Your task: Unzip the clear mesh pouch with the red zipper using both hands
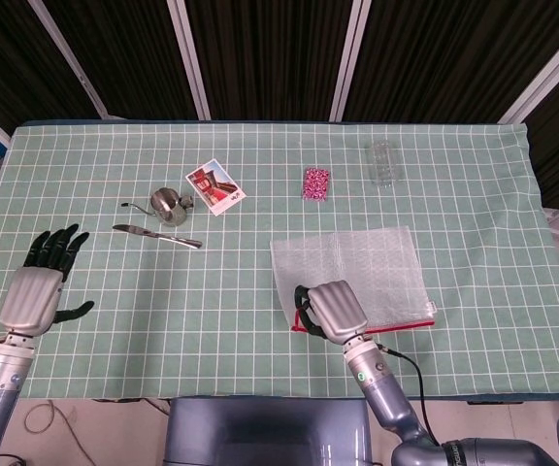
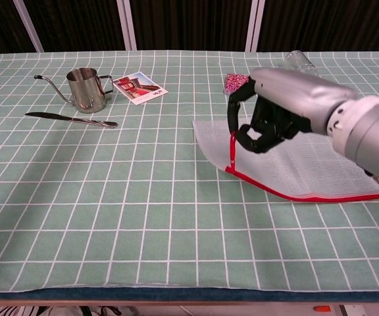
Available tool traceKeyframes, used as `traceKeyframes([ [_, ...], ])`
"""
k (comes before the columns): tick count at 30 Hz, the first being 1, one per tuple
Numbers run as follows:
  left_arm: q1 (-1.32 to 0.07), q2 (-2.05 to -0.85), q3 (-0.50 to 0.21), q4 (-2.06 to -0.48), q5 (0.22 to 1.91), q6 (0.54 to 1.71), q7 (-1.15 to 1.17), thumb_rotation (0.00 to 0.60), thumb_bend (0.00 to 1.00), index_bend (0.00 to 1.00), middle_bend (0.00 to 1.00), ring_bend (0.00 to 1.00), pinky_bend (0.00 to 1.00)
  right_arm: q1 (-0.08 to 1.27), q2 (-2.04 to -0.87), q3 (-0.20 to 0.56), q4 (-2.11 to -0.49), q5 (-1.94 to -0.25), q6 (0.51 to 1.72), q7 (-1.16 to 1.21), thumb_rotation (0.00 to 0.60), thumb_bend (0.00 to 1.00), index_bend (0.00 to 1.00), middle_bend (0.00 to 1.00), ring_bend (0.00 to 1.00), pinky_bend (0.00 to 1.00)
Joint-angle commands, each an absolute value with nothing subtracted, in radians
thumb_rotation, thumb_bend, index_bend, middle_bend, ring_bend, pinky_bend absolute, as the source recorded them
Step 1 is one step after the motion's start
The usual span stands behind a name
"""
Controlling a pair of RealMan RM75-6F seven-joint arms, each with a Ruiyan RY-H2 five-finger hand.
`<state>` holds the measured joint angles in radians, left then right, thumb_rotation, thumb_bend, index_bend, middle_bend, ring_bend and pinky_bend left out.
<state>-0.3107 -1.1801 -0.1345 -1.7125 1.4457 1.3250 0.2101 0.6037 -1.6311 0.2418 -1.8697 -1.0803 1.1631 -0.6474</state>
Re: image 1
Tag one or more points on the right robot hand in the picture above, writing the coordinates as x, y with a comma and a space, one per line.
338, 310

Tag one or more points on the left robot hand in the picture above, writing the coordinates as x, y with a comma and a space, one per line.
29, 301

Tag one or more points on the clear mesh zipper pouch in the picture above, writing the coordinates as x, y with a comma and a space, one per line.
381, 276

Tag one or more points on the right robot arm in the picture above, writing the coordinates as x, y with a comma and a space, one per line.
386, 403

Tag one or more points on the pink patterned card pack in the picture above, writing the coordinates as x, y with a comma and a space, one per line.
316, 183

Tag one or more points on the green checked tablecloth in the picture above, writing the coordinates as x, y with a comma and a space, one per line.
163, 315

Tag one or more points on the blue grey robot torso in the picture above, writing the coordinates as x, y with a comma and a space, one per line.
260, 427

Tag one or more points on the steel table knife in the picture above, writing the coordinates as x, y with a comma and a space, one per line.
158, 236

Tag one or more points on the clear plastic tray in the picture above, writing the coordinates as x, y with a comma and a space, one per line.
383, 162

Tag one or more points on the small steel spouted pot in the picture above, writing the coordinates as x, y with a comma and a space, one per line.
168, 206

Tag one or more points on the photo postcard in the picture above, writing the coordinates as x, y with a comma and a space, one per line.
214, 187

